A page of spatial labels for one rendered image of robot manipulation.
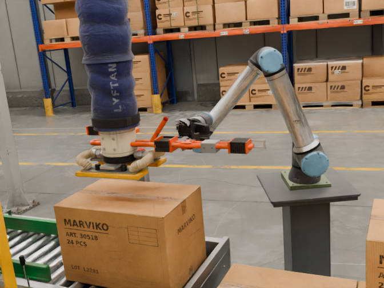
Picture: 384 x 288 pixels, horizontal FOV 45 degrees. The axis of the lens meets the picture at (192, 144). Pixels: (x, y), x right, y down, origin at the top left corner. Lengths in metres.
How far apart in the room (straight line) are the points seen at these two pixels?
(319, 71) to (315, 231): 6.35
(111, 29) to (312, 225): 1.62
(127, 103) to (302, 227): 1.33
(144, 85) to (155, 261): 8.03
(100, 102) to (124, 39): 0.29
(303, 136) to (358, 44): 7.87
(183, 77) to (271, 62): 8.60
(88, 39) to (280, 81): 0.99
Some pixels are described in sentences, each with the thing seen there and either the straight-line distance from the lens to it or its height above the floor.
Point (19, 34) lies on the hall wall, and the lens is 13.09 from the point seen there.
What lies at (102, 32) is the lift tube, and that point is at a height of 1.73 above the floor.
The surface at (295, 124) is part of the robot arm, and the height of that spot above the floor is 1.17.
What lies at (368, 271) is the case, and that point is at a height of 0.82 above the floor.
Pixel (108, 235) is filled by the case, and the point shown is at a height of 0.83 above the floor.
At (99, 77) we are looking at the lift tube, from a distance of 2.08.
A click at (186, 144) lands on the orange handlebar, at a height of 1.22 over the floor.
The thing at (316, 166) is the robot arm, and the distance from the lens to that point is 2.56.
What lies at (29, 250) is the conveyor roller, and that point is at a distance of 2.91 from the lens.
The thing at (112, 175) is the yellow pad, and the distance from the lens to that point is 2.12.
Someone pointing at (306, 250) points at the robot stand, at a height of 0.36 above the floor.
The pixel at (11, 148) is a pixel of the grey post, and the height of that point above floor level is 0.66.
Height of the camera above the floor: 1.72
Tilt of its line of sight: 14 degrees down
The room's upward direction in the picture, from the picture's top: 5 degrees counter-clockwise
